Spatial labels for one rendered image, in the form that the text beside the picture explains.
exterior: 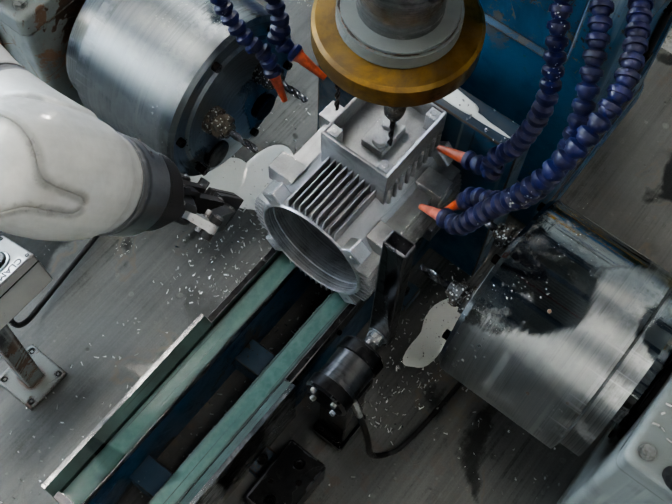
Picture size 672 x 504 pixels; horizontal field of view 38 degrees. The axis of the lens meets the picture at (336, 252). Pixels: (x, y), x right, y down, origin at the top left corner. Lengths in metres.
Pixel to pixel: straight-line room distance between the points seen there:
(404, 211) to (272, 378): 0.28
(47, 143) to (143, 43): 0.56
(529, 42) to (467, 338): 0.38
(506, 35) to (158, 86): 0.43
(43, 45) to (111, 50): 0.11
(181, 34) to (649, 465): 0.73
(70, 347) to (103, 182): 0.72
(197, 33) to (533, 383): 0.58
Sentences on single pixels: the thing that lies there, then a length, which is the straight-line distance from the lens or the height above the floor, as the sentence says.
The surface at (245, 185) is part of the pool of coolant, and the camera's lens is 1.54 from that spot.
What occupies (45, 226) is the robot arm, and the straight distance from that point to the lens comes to 0.75.
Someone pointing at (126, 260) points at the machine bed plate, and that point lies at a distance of 1.50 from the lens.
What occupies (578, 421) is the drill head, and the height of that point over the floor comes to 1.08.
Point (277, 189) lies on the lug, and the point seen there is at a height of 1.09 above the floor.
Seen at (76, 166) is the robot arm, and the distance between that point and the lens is 0.73.
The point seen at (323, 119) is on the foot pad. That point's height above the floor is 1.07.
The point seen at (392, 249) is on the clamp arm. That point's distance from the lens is 0.99.
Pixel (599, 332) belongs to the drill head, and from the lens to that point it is 1.09.
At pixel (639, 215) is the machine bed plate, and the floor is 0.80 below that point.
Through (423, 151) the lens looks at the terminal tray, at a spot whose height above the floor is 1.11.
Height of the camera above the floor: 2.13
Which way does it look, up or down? 64 degrees down
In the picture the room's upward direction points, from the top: 4 degrees clockwise
